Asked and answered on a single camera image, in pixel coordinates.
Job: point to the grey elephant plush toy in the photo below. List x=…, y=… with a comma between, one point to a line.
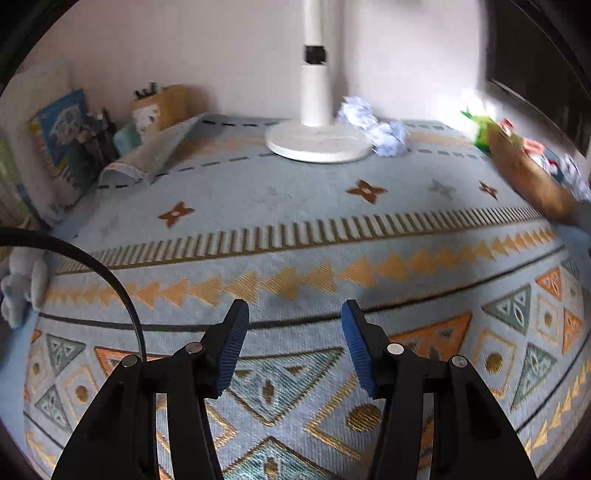
x=23, y=286

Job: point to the teal box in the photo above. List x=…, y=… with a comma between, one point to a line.
x=125, y=141

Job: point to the brown woven basket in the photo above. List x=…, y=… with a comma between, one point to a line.
x=531, y=180

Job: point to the red and white box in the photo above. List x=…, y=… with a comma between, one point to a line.
x=531, y=146

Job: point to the white lamp stand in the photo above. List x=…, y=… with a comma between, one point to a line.
x=314, y=143

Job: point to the green packet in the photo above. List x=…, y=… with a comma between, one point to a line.
x=482, y=134

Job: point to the wooden pen holder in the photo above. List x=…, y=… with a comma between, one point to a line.
x=171, y=108

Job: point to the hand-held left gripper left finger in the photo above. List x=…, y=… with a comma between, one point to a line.
x=231, y=350

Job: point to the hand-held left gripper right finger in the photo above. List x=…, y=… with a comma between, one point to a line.
x=360, y=350

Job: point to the black mesh pen holder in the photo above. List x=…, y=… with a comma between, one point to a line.
x=99, y=138

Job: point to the black television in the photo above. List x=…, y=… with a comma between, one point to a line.
x=531, y=55

